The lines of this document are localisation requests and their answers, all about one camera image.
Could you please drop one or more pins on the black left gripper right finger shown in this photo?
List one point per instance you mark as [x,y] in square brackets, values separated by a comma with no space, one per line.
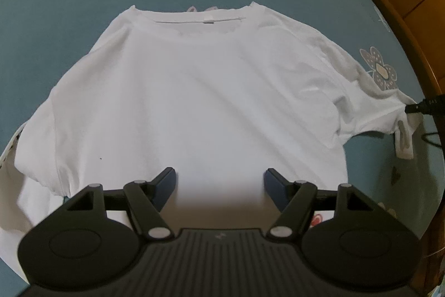
[294,200]

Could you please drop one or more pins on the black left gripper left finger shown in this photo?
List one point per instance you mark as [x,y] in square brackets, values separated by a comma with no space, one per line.
[146,200]

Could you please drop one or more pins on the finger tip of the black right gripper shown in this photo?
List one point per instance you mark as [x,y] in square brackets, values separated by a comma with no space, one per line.
[429,106]

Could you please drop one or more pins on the white printed t-shirt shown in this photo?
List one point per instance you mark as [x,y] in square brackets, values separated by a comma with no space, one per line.
[220,96]

